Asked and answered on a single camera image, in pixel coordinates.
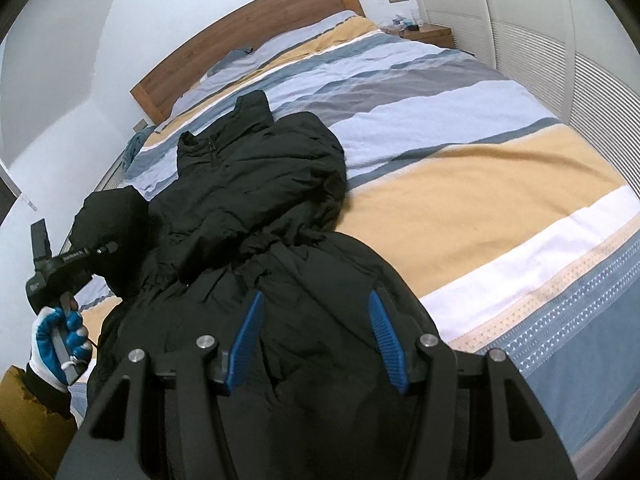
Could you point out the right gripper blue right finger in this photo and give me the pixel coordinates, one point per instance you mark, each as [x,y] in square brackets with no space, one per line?
[389,345]

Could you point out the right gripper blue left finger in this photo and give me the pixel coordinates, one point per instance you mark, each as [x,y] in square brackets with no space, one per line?
[244,341]

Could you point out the black puffer jacket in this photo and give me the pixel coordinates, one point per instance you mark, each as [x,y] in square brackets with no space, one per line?
[254,209]

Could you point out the left forearm black sleeve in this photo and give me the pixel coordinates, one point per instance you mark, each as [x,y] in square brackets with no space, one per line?
[56,400]

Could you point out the blue white gloved left hand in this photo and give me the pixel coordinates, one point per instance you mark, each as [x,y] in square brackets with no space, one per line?
[61,350]

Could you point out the dark window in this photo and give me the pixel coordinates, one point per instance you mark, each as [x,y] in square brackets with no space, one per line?
[11,194]

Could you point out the yellow patterned rug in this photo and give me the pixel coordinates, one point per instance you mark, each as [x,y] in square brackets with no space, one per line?
[33,439]

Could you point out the striped bed blanket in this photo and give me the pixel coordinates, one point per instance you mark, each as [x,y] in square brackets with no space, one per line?
[510,227]

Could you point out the grey blue pillow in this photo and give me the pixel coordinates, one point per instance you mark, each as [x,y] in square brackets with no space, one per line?
[231,57]

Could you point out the wooden nightstand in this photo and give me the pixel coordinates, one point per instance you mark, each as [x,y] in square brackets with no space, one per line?
[440,36]

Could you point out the wooden headboard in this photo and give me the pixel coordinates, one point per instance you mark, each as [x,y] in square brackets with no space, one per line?
[249,26]

